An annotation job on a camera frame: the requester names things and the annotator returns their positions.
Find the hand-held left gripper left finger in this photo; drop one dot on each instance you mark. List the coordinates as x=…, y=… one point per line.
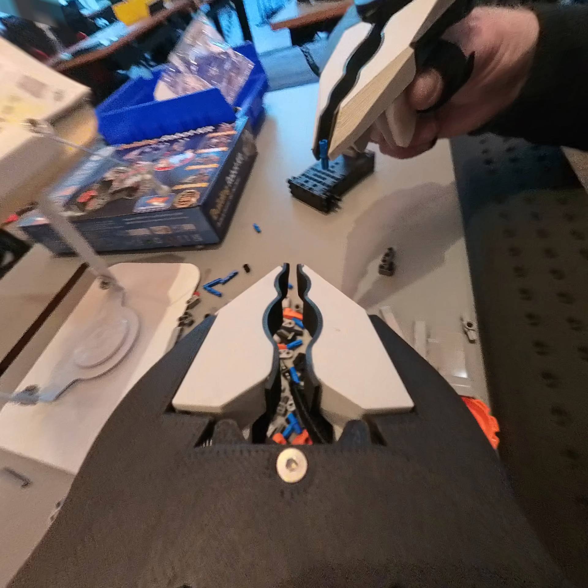
x=220, y=363

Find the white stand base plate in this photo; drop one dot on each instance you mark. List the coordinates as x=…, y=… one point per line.
x=156, y=298

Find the blue storage bin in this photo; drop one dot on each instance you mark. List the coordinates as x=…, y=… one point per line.
x=160, y=115

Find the metal stand bracket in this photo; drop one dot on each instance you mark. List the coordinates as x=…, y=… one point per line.
x=73, y=239
x=32, y=395

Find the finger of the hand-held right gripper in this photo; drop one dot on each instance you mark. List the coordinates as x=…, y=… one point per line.
x=340, y=59
x=376, y=96

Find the person's right hand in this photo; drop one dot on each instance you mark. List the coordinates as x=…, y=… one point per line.
x=500, y=59

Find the long blue pin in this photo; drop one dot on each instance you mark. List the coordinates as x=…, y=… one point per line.
x=323, y=154

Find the grey cross axle connector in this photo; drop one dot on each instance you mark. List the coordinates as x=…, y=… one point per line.
x=469, y=326

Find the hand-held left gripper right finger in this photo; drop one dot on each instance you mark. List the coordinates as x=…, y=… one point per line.
x=363, y=363

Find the pile of building pieces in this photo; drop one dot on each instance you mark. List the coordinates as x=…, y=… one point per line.
x=482, y=422

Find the clear plastic parts bag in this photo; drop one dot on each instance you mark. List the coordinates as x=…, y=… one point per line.
x=206, y=59

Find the white stand base with arms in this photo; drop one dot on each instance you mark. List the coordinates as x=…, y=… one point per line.
x=27, y=156

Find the blue robot kit box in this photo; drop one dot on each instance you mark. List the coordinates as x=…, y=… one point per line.
x=138, y=183

